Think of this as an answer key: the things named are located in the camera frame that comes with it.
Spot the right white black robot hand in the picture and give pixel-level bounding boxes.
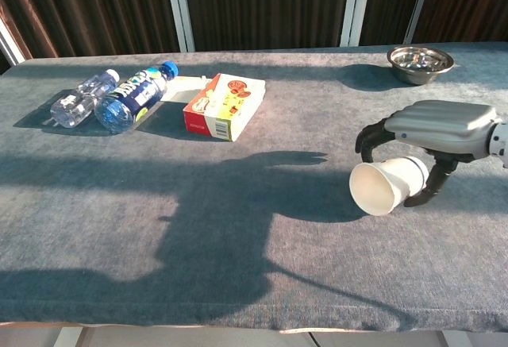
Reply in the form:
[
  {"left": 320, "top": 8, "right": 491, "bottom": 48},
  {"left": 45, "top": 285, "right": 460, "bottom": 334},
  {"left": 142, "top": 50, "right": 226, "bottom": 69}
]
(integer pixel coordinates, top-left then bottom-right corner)
[{"left": 354, "top": 99, "right": 502, "bottom": 208}]

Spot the white paper cup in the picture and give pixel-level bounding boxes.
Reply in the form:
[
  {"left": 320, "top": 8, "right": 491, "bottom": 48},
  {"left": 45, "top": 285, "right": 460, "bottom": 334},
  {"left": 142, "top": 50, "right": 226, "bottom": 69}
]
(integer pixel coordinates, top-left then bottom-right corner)
[{"left": 348, "top": 156, "right": 430, "bottom": 217}]

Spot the stainless steel bowl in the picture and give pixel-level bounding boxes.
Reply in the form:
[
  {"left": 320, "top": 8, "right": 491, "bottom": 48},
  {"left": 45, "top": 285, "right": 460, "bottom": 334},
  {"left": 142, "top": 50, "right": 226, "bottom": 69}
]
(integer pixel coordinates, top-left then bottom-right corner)
[{"left": 387, "top": 45, "right": 456, "bottom": 86}]

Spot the red white snack box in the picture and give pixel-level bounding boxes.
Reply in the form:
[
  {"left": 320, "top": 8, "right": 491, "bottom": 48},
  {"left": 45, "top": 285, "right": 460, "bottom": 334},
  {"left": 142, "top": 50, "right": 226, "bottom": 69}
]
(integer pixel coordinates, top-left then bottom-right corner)
[{"left": 183, "top": 72, "right": 267, "bottom": 142}]

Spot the blue grey table cloth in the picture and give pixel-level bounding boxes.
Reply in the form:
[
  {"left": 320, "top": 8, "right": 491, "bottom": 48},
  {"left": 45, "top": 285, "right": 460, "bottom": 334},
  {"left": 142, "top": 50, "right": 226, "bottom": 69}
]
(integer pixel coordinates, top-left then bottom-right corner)
[{"left": 0, "top": 41, "right": 508, "bottom": 333}]

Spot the small white carton box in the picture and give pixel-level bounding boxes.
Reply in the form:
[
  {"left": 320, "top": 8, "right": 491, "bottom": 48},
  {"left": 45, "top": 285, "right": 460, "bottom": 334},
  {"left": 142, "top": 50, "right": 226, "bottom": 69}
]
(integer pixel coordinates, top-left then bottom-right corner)
[{"left": 161, "top": 75, "right": 214, "bottom": 104}]

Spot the blue label drink bottle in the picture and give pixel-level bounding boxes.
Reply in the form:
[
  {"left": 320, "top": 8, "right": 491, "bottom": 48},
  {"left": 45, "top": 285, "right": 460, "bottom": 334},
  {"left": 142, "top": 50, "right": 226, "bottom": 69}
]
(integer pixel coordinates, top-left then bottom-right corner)
[{"left": 94, "top": 60, "right": 179, "bottom": 135}]

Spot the clear plastic water bottle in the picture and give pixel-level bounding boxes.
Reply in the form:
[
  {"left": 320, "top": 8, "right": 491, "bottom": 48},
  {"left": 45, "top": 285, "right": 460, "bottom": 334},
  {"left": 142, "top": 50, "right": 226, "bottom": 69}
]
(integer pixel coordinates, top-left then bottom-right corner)
[{"left": 49, "top": 68, "right": 121, "bottom": 129}]

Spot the white window frame post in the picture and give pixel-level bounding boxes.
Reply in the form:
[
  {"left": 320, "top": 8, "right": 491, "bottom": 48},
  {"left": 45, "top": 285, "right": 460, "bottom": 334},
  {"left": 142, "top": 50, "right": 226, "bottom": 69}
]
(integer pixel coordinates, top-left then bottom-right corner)
[
  {"left": 163, "top": 0, "right": 196, "bottom": 53},
  {"left": 402, "top": 0, "right": 436, "bottom": 44},
  {"left": 340, "top": 0, "right": 374, "bottom": 48},
  {"left": 0, "top": 17, "right": 27, "bottom": 66}
]

